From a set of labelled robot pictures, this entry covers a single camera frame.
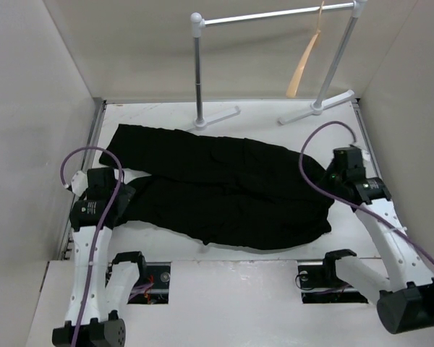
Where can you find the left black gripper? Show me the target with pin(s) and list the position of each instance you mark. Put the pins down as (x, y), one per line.
(125, 196)

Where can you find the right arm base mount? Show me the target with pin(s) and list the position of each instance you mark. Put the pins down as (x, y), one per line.
(318, 288)

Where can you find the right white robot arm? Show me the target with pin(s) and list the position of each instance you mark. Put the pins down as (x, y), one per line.
(404, 297)

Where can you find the black trousers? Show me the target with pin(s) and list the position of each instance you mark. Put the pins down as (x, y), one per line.
(221, 190)

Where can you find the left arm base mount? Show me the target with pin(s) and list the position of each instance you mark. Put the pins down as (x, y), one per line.
(153, 285)

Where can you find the beige wooden hanger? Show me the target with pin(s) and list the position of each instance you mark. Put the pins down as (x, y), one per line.
(292, 90)

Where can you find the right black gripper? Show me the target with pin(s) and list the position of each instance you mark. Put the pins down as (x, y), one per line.
(330, 168)

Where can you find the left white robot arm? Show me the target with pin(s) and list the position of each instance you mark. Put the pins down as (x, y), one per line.
(101, 287)

